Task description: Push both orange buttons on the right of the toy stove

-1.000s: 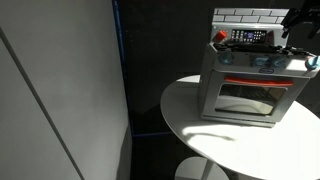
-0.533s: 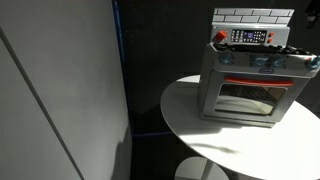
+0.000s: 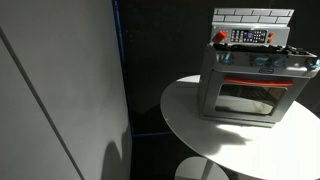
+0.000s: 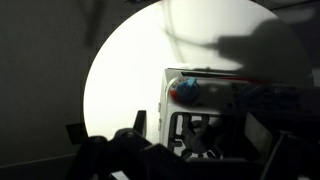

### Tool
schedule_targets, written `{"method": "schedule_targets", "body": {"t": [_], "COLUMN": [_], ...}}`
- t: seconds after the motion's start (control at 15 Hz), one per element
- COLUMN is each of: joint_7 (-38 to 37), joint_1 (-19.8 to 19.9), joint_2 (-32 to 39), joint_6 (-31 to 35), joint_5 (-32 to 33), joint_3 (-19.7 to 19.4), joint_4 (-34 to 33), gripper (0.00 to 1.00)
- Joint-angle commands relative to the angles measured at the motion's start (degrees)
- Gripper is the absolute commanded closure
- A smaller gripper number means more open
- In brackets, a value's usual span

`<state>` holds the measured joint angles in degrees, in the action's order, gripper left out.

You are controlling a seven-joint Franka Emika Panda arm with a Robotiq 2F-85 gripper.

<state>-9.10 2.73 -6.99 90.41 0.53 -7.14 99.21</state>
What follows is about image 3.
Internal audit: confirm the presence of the black burner grate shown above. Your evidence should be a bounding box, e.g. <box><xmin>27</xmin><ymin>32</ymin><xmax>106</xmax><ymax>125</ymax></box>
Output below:
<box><xmin>213</xmin><ymin>42</ymin><xmax>313</xmax><ymax>56</ymax></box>

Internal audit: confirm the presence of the red oven door handle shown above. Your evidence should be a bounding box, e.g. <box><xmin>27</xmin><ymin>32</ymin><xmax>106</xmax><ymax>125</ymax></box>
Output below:
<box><xmin>223</xmin><ymin>76</ymin><xmax>295</xmax><ymax>87</ymax></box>

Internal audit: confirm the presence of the blue tape strip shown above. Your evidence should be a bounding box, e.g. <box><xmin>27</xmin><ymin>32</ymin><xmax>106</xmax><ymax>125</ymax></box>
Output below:
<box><xmin>111</xmin><ymin>0</ymin><xmax>174</xmax><ymax>138</ymax></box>

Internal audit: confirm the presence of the grey toy stove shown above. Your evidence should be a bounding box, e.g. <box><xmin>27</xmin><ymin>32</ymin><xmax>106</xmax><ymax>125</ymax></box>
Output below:
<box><xmin>198</xmin><ymin>7</ymin><xmax>320</xmax><ymax>129</ymax></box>

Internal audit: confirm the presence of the black stove keypad panel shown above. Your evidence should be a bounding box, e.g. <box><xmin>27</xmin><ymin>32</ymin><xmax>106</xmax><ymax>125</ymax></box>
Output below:
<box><xmin>230</xmin><ymin>29</ymin><xmax>268</xmax><ymax>44</ymax></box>

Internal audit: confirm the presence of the red stove dial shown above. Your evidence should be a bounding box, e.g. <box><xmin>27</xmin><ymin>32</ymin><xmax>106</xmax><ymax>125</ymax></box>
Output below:
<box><xmin>213</xmin><ymin>29</ymin><xmax>228</xmax><ymax>43</ymax></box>

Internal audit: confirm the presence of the white round table foot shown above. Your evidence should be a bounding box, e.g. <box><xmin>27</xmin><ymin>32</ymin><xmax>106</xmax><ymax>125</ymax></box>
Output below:
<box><xmin>174</xmin><ymin>156</ymin><xmax>231</xmax><ymax>180</ymax></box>

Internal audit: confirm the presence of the blue stove knob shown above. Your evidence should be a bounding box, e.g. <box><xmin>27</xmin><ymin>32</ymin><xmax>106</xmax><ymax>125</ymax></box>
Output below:
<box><xmin>305</xmin><ymin>56</ymin><xmax>320</xmax><ymax>71</ymax></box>
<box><xmin>218</xmin><ymin>50</ymin><xmax>234</xmax><ymax>66</ymax></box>
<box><xmin>249</xmin><ymin>55</ymin><xmax>270</xmax><ymax>67</ymax></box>
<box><xmin>269</xmin><ymin>55</ymin><xmax>287</xmax><ymax>69</ymax></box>

